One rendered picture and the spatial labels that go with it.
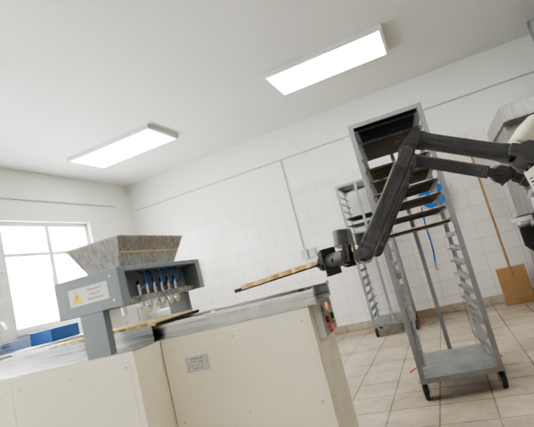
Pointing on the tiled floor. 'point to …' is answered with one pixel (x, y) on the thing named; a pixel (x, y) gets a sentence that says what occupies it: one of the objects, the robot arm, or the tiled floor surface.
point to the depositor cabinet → (85, 393)
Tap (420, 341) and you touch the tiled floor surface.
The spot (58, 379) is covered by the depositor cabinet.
